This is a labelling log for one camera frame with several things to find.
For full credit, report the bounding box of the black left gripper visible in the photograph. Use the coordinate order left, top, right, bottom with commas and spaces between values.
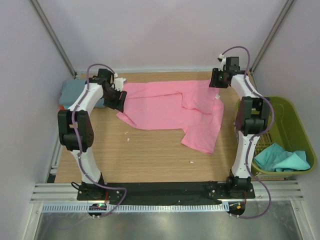
102, 87, 127, 113

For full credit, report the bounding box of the pink t shirt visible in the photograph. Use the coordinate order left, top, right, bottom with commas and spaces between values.
116, 80, 224, 154

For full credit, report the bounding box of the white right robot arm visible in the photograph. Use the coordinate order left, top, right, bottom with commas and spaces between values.
209, 54, 270, 199

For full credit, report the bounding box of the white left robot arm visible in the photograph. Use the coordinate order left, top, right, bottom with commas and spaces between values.
57, 64, 127, 200

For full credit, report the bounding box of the folded grey-blue t shirt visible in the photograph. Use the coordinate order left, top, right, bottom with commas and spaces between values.
59, 79, 105, 111

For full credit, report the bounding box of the green plastic basket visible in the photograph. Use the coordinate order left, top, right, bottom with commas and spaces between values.
230, 96, 317, 179

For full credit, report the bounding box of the teal t shirt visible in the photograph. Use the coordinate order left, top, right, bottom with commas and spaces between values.
254, 143, 311, 172

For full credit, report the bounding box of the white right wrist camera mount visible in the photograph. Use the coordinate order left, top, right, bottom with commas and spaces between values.
217, 53, 227, 72

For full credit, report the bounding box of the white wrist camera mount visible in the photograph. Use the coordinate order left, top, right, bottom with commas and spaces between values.
217, 53, 227, 72
113, 73, 127, 92

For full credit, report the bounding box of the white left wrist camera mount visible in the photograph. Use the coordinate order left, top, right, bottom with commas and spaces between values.
113, 73, 127, 92

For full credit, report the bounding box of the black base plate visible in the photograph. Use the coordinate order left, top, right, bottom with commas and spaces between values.
72, 180, 255, 205

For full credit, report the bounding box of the aluminium frame rail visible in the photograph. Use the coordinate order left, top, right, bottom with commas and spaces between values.
30, 180, 303, 206

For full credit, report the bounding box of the white slotted cable duct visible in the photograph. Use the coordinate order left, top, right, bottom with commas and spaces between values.
41, 202, 229, 214

